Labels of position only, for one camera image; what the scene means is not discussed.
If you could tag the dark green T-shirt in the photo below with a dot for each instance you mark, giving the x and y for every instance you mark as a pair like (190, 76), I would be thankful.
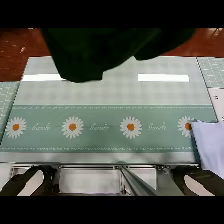
(90, 53)

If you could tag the pale lavender garment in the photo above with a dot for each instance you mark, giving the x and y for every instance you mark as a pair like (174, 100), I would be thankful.
(210, 146)

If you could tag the silver frame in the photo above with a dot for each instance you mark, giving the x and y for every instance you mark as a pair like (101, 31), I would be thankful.
(140, 186)

